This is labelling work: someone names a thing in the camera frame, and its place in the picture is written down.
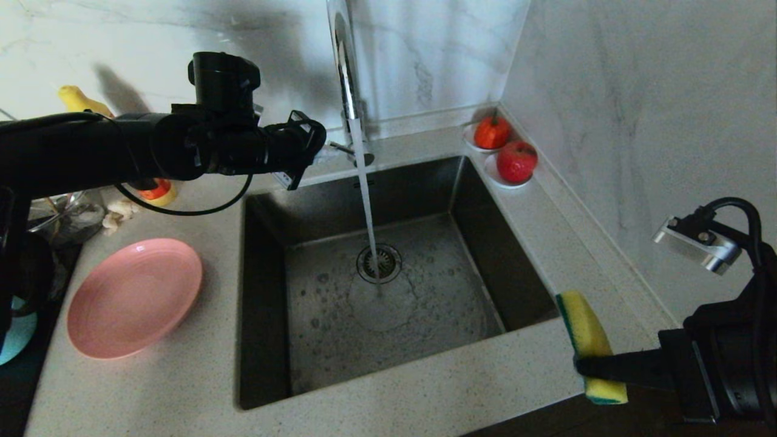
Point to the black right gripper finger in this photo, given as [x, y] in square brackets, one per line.
[625, 367]

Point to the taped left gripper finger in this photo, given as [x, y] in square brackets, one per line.
[325, 155]

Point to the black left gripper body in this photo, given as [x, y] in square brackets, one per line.
[255, 149]

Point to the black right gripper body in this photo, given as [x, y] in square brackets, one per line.
[728, 364]

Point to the yellow sponge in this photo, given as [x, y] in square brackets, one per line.
[583, 328]

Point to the orange detergent bottle yellow cap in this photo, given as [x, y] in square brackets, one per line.
[82, 100]

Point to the pink round plate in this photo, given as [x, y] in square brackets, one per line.
[133, 297]

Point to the teal blue bowl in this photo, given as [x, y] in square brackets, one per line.
[18, 337]

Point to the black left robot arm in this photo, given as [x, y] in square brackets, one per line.
[79, 152]

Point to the metal sink drain strainer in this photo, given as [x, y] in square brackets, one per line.
[388, 262]

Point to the stainless steel sink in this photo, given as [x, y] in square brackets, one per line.
[425, 340]

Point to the chrome faucet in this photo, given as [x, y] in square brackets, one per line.
[347, 79]

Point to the small white dish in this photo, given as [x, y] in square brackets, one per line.
[467, 141]
[493, 176]

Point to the garlic bulb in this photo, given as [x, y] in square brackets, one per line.
[120, 212]

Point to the red tomato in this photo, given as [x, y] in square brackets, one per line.
[490, 135]

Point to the red apple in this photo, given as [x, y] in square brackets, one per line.
[516, 162]

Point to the clear glass pot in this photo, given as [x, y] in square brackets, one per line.
[73, 215]

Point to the black induction cooktop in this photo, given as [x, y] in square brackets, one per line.
[30, 376]

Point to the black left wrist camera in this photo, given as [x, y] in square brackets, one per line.
[224, 82]

